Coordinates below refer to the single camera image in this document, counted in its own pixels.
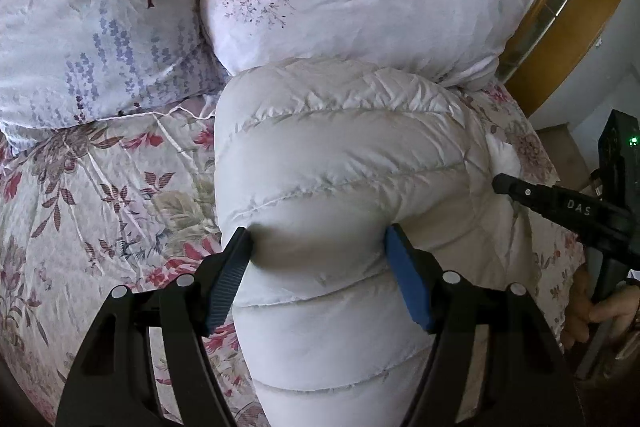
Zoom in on white quilted down jacket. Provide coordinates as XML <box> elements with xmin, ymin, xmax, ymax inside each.
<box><xmin>212</xmin><ymin>57</ymin><xmax>538</xmax><ymax>427</ymax></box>

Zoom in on lavender print pillow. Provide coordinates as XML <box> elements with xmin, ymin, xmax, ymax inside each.
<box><xmin>0</xmin><ymin>0</ymin><xmax>231</xmax><ymax>155</ymax></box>

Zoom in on floral quilted bedspread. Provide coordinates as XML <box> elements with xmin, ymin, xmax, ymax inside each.
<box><xmin>0</xmin><ymin>79</ymin><xmax>586</xmax><ymax>427</ymax></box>

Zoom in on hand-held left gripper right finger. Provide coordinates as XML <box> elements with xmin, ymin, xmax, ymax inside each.
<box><xmin>384</xmin><ymin>223</ymin><xmax>586</xmax><ymax>427</ymax></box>

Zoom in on person's right hand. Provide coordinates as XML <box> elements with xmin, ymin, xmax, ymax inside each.
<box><xmin>562</xmin><ymin>268</ymin><xmax>640</xmax><ymax>352</ymax></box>

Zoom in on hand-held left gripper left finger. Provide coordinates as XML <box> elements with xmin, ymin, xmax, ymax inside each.
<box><xmin>55</xmin><ymin>227</ymin><xmax>251</xmax><ymax>427</ymax></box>

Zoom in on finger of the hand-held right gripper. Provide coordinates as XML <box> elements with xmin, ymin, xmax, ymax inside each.
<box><xmin>491</xmin><ymin>173</ymin><xmax>626</xmax><ymax>253</ymax></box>

